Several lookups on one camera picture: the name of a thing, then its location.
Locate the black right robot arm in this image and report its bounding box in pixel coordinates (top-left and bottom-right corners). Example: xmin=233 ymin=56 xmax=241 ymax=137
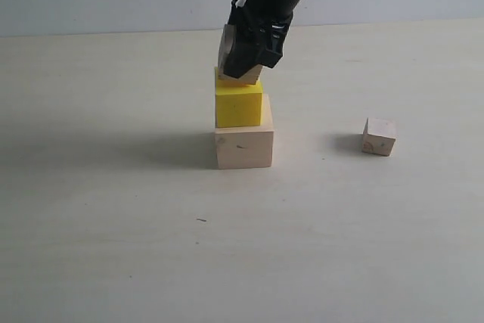
xmin=219 ymin=0 xmax=300 ymax=79

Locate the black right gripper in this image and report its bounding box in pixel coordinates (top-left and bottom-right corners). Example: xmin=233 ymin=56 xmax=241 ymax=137
xmin=222 ymin=0 xmax=293 ymax=79

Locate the small wooden cube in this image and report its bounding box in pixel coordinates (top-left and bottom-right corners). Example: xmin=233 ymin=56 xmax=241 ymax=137
xmin=361 ymin=117 xmax=397 ymax=157

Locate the medium wooden cube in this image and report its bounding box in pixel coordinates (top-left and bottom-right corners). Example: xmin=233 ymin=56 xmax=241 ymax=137
xmin=217 ymin=24 xmax=262 ymax=85

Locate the large wooden cube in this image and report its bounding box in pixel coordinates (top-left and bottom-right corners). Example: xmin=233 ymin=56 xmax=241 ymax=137
xmin=214 ymin=94 xmax=275 ymax=169

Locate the yellow cube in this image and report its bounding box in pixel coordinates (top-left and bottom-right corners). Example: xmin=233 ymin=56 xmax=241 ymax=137
xmin=214 ymin=67 xmax=263 ymax=128

